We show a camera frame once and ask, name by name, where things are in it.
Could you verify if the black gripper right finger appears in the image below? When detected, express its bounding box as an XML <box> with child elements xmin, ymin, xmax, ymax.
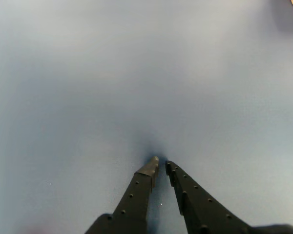
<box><xmin>165</xmin><ymin>160</ymin><xmax>254</xmax><ymax>234</ymax></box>

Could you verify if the navy blue table mat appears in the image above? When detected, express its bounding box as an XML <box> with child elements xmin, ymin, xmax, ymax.
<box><xmin>0</xmin><ymin>0</ymin><xmax>293</xmax><ymax>234</ymax></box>

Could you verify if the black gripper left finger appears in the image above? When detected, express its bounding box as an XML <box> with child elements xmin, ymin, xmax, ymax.
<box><xmin>85</xmin><ymin>156</ymin><xmax>160</xmax><ymax>234</ymax></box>

